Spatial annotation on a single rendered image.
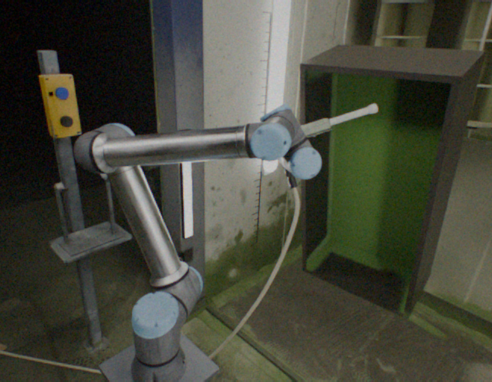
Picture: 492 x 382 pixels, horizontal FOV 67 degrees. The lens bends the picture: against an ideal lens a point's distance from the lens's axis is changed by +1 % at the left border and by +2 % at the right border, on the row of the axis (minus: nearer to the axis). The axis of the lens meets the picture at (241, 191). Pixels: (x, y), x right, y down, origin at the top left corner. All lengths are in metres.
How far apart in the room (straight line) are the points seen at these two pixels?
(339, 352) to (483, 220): 1.29
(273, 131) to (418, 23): 2.05
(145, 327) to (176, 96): 1.09
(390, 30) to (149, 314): 2.30
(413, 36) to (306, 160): 1.91
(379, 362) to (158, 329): 1.51
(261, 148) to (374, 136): 1.17
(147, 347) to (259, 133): 0.79
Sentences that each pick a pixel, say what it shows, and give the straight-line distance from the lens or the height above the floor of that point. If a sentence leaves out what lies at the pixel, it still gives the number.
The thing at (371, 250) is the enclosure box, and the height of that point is 0.55.
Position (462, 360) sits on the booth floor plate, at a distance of 2.67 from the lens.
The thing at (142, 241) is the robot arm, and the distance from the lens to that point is 1.32.
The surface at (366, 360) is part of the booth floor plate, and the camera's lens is 2.42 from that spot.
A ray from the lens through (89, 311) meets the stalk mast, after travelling 2.33.
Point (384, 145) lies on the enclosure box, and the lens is 1.99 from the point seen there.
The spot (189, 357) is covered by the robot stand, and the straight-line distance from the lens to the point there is 1.50.
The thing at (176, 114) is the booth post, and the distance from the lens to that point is 1.88.
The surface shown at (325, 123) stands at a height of 1.46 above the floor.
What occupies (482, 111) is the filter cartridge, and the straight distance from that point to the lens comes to 2.66.
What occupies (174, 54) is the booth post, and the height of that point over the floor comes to 1.64.
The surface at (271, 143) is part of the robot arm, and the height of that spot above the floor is 1.51.
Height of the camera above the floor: 1.75
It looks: 24 degrees down
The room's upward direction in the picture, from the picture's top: 2 degrees clockwise
